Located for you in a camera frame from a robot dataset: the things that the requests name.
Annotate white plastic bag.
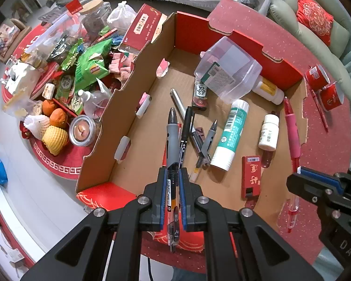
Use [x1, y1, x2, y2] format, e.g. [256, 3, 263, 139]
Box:
[107, 1, 138, 36]

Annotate fruit in yellow foam net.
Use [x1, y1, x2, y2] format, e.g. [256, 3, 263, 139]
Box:
[41, 126, 69, 156]

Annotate small white bottle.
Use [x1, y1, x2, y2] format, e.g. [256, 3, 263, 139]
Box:
[258, 114, 280, 151]

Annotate red card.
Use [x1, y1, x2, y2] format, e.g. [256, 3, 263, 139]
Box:
[66, 0, 84, 14]

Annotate small jar of nuts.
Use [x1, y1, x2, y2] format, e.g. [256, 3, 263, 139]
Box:
[69, 114, 103, 147]

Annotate silver pen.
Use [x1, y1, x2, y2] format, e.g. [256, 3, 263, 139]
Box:
[170, 88, 188, 123]

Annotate pink grip pen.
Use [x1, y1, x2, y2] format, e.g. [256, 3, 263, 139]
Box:
[282, 96, 303, 235]

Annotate green white glue stick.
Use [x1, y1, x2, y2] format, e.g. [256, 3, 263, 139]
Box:
[210, 99, 249, 172]

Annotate grey-green sofa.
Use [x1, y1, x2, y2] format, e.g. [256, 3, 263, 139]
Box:
[269, 0, 351, 103]

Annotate pink snack packets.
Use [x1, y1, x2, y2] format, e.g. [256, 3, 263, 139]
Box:
[110, 52, 135, 82]

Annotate orange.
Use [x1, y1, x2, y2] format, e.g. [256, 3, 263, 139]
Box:
[49, 108, 69, 129]
[42, 100, 59, 116]

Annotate round red patterned tray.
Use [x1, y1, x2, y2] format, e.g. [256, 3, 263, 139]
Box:
[1, 20, 112, 180]

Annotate red gift carton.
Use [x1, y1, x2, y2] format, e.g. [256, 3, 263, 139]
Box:
[118, 4, 168, 55]

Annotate armchair with cushions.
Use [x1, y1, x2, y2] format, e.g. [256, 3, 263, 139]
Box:
[0, 19, 31, 62]

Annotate black marker pen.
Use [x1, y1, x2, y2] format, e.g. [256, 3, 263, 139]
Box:
[178, 106, 195, 170]

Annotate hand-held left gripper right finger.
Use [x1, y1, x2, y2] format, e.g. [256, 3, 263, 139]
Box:
[178, 168, 324, 281]

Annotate red patterned cushion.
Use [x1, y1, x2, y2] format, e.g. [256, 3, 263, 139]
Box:
[296, 0, 334, 46]

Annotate red paper cup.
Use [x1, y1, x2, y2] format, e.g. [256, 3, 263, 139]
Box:
[306, 64, 329, 91]
[322, 82, 346, 112]

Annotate clear plastic container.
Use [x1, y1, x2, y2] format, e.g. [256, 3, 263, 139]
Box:
[194, 37, 262, 104]

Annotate dark red emblem pack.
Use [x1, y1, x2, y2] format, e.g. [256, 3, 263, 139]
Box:
[191, 76, 211, 111]

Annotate clear spray bottle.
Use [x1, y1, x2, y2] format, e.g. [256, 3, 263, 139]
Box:
[76, 78, 112, 118]

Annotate white crumpled paper bag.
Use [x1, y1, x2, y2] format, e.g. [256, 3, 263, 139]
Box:
[1, 63, 41, 94]

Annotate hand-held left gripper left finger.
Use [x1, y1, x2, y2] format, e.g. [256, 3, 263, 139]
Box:
[20, 167, 168, 281]

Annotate green chip bag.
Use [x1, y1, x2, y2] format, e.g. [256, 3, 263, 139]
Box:
[74, 38, 113, 87]

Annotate white bottle yellow label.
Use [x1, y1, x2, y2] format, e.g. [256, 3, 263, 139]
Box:
[252, 75, 285, 105]

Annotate red cardboard box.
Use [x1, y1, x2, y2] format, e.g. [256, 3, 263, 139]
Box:
[75, 0, 308, 254]

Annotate glass jar wooden lid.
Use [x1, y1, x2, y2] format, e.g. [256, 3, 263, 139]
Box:
[79, 0, 113, 40]

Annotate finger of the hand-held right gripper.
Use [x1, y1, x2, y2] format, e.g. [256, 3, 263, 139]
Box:
[297, 167, 344, 194]
[287, 173, 337, 208]

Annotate fruit in white foam net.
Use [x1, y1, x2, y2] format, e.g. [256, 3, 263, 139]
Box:
[23, 114, 51, 139]

